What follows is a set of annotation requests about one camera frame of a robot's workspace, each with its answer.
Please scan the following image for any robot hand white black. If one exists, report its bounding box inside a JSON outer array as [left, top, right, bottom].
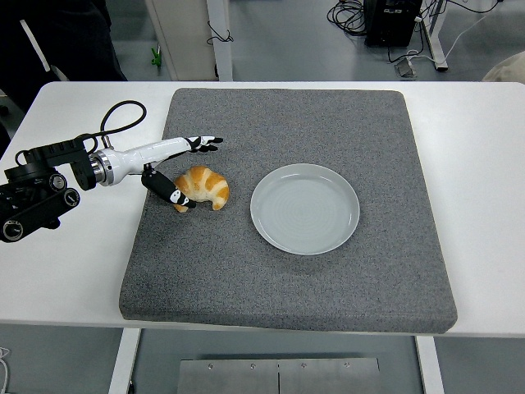
[[105, 135, 225, 210]]

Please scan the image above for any golden brown croissant bread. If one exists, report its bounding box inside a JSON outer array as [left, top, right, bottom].
[[174, 165, 231, 213]]

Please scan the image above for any round grey plate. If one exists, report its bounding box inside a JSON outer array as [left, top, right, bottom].
[[249, 163, 361, 256]]

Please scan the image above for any grey metal plate with screws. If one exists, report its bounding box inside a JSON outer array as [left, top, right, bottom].
[[176, 357, 381, 394]]

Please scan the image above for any beige cabinet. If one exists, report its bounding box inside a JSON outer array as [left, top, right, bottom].
[[145, 0, 217, 82]]

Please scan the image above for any person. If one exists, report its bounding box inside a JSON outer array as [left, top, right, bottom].
[[0, 0, 129, 112]]

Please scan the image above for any grey speckled foam mat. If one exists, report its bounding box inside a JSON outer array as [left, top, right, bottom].
[[118, 87, 459, 334]]

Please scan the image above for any white table leg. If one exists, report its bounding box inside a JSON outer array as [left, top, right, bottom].
[[413, 336, 446, 394], [107, 328, 143, 394]]

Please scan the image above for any small grey floor pedal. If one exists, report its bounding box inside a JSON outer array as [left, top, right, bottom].
[[394, 57, 418, 78]]

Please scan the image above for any black computer case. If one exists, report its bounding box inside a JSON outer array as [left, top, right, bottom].
[[363, 0, 423, 47]]

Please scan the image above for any white desk leg with foot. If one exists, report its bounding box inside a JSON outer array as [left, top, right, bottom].
[[418, 0, 449, 72]]

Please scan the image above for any beige rounded object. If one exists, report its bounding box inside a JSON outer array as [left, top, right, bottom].
[[482, 53, 525, 82]]

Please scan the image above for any white upright desk post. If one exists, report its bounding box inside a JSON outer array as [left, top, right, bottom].
[[206, 0, 234, 82]]

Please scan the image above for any thin black hanging cable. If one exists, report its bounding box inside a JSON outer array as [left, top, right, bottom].
[[206, 20, 235, 44]]

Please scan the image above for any thin white cable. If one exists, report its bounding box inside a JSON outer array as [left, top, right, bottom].
[[0, 347, 11, 392]]

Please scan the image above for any black floor cable bundle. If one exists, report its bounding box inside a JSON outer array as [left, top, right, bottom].
[[326, 0, 367, 39]]

